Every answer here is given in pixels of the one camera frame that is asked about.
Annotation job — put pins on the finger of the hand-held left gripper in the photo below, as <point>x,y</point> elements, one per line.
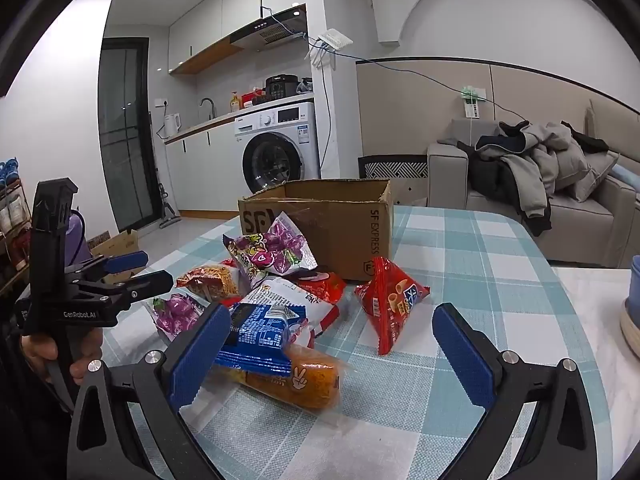
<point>150,282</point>
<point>127,261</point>

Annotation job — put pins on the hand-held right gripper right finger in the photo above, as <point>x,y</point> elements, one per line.
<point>462,355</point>

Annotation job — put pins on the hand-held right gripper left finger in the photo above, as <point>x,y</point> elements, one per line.
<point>195,355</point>

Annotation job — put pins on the purple candy packet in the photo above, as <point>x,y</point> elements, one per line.
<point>175,312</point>
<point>275,250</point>

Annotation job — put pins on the red cone snack packet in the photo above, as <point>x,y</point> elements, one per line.
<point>390,310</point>

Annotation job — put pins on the clear orange snack packet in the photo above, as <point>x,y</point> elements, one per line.
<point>305,380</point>

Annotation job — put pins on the brown cardboard box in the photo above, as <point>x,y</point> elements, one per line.
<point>340,240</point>

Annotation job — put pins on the person's left hand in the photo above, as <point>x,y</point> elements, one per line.
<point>40,350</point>

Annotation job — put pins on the small cardboard box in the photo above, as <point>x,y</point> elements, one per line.
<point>120,255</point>

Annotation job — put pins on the purple bag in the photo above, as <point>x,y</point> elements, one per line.
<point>77,235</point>

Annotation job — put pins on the storage rack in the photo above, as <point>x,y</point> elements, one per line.
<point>12,220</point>

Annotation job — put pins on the blue snack packet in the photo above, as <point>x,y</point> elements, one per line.
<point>255,335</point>

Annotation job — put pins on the stick vacuum cleaner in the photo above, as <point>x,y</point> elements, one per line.
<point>167,205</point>

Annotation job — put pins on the blue white checked tablecloth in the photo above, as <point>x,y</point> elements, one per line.
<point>450,270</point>

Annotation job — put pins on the white red snack packet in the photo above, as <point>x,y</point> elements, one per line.
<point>285,296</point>

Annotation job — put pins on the white lower cabinets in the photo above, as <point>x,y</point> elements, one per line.
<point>210,175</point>

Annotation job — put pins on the white cabinets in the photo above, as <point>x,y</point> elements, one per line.
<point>210,175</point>
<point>210,20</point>

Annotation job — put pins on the dark glass door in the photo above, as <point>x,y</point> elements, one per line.
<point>125,135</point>

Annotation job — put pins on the white electric kettle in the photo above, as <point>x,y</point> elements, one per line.
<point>172,125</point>

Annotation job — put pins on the beige sofa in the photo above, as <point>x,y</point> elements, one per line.
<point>585,230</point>

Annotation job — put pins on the kitchen faucet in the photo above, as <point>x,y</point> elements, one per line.
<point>209,105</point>

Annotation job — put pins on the black jacket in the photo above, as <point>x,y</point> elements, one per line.
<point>490,180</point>

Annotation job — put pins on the blue container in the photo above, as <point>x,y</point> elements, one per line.
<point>636,280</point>

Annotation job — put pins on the yellow soap bottle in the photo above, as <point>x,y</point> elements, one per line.
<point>234,104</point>

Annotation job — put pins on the black white patterned basket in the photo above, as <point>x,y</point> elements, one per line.
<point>395,170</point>

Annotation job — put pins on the grey jacket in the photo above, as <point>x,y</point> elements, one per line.
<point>535,170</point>

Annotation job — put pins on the red box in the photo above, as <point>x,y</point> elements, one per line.
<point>252,100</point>

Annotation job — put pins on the white washing machine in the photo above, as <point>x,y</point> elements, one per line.
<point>300,130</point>

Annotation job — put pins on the beige pillow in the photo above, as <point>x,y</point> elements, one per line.
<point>590,175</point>

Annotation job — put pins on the black pressure cooker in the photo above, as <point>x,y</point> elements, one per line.
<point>281,88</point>

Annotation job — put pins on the dark bag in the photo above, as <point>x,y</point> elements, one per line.
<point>305,86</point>

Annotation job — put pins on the white upper cabinets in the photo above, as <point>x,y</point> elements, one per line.
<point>210,20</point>

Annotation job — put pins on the black range hood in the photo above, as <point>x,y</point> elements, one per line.
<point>270,30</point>

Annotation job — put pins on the white router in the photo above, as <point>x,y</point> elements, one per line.
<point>334,39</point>

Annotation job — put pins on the wall socket with green plug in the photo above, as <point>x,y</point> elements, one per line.
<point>471,100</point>

